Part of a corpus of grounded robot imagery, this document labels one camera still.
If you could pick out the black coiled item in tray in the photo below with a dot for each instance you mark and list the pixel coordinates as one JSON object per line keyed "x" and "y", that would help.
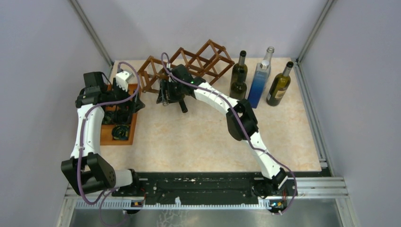
{"x": 121, "y": 123}

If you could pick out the brown wooden compartment tray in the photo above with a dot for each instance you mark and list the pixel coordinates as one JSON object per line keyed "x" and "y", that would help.
{"x": 106, "y": 137}

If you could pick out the olive green wine bottle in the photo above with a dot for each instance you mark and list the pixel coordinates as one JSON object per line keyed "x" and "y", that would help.
{"x": 279, "y": 86}

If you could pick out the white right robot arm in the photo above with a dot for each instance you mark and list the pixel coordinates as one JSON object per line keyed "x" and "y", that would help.
{"x": 241, "y": 120}

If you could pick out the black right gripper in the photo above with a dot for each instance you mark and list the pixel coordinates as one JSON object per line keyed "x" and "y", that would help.
{"x": 165, "y": 85}

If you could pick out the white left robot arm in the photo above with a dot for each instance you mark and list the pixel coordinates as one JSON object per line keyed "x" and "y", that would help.
{"x": 86, "y": 170}

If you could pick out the blue square vodka bottle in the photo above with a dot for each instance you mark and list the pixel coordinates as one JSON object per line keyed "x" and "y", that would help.
{"x": 260, "y": 78}

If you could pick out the dark green labelled wine bottle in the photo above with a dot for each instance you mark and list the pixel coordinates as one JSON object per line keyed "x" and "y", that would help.
{"x": 239, "y": 67}

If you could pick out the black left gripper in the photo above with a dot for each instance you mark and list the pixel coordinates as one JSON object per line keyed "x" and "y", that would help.
{"x": 132, "y": 106}

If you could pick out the green white-labelled wine bottle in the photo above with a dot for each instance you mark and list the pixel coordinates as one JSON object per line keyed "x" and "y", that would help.
{"x": 238, "y": 87}

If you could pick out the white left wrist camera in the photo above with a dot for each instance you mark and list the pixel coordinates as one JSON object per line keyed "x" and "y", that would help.
{"x": 122, "y": 79}

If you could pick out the brown wooden wine rack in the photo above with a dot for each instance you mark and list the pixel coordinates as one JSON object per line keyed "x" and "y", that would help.
{"x": 212, "y": 60}

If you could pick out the clear glass wine bottle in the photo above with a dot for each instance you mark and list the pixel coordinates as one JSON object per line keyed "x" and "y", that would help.
{"x": 269, "y": 53}

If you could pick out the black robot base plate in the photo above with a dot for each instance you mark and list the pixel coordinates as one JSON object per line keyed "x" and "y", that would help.
{"x": 208, "y": 188}

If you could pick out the aluminium frame rail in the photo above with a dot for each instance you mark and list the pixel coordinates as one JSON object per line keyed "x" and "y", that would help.
{"x": 344, "y": 204}

